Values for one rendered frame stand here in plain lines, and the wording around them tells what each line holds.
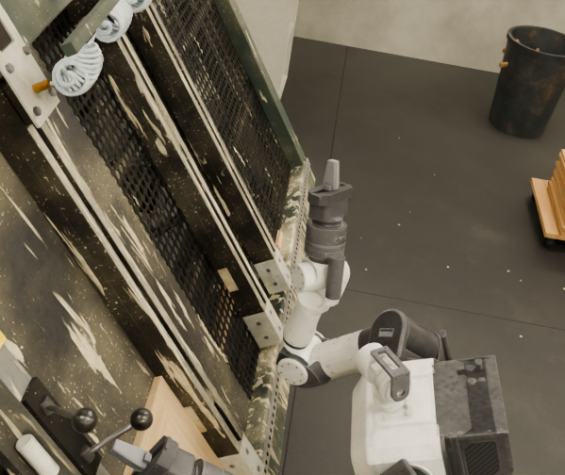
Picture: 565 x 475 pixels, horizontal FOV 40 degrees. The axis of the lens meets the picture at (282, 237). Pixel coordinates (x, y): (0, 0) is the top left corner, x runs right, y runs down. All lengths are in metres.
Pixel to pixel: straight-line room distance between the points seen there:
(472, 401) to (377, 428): 0.18
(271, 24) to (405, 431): 3.92
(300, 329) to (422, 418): 0.41
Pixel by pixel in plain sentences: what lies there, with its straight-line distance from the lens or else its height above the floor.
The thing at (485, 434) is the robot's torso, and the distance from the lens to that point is 1.48.
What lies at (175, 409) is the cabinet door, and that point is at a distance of 1.69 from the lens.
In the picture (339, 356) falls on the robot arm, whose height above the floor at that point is 1.22.
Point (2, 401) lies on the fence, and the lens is 1.26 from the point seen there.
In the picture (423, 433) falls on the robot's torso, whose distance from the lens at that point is 1.50.
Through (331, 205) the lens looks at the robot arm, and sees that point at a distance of 1.62.
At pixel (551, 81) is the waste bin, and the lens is 5.62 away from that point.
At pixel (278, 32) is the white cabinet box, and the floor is 0.56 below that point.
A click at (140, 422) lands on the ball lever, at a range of 1.31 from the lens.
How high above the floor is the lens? 2.46
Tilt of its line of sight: 36 degrees down
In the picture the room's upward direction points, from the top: 10 degrees clockwise
